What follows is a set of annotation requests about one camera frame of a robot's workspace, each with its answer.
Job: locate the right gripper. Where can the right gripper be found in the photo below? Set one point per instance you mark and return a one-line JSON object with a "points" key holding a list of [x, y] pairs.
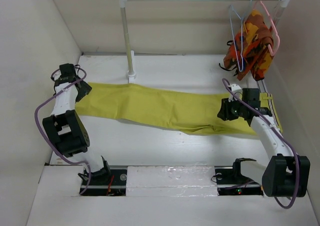
{"points": [[224, 112]]}

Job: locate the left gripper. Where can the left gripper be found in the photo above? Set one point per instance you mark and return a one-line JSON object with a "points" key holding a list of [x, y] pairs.
{"points": [[84, 90]]}

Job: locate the yellow-green trousers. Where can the yellow-green trousers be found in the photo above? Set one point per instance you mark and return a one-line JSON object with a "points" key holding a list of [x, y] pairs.
{"points": [[194, 114]]}

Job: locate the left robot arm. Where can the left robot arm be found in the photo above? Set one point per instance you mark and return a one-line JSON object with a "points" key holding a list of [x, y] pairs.
{"points": [[64, 128]]}

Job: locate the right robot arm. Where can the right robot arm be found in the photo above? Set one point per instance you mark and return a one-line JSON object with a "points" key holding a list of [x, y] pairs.
{"points": [[287, 173]]}

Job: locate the pink plastic hanger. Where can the pink plastic hanger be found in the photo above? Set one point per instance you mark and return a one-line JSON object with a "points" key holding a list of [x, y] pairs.
{"points": [[272, 50]]}

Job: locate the orange camouflage garment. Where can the orange camouflage garment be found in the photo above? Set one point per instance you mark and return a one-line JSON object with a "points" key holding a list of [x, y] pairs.
{"points": [[248, 51]]}

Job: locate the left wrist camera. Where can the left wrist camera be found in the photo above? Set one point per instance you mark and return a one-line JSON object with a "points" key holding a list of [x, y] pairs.
{"points": [[55, 75]]}

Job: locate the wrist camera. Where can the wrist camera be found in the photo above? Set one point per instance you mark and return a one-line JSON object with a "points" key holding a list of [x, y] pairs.
{"points": [[55, 75], [235, 89]]}

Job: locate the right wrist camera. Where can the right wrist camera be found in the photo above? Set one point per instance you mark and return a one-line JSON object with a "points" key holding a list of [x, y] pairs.
{"points": [[235, 89]]}

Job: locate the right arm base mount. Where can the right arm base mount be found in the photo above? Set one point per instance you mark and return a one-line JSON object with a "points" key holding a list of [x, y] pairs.
{"points": [[232, 183]]}

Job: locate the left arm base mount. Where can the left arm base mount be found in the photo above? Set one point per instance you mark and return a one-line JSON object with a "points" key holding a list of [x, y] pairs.
{"points": [[114, 185]]}

